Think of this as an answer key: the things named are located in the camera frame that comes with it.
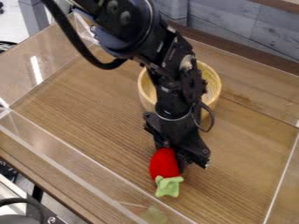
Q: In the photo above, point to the black device lower left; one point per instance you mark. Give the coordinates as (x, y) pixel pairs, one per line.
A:
(27, 211)

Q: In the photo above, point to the wooden bowl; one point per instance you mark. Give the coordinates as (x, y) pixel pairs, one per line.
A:
(147, 90)

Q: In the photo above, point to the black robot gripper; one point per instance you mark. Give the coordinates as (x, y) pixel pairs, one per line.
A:
(179, 134)

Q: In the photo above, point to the red plush fruit green leaf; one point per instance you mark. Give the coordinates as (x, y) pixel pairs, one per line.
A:
(164, 173)

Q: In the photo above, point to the grey post upper left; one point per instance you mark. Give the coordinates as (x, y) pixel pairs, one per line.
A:
(33, 15)

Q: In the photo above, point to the clear acrylic tray enclosure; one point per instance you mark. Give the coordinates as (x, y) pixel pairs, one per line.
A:
(72, 134)

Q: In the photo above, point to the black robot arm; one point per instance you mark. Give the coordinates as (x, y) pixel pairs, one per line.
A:
(132, 33)

